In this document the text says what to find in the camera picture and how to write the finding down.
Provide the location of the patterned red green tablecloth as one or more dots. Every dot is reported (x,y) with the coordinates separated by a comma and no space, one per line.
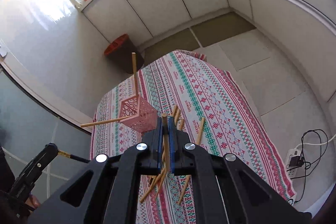
(187,81)

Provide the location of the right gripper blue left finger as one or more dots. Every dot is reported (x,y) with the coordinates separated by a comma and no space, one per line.
(156,148)

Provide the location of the olive floor mat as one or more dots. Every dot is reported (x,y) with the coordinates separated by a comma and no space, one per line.
(183,40)
(221,28)

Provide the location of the pink perforated utensil basket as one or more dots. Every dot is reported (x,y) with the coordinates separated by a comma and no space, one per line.
(138,114)

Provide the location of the white power strip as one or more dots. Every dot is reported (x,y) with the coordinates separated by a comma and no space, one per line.
(294,161)

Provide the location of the dark bin with red liner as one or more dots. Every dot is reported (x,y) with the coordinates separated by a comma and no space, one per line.
(120,53)

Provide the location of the left olive floor mat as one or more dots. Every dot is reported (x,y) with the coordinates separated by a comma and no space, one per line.
(183,40)

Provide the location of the black gold chopstick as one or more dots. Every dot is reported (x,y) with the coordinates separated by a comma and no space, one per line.
(73,157)

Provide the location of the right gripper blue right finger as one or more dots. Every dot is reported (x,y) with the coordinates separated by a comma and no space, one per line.
(175,147)

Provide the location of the right olive floor mat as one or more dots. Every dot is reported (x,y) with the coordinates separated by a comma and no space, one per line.
(221,28)

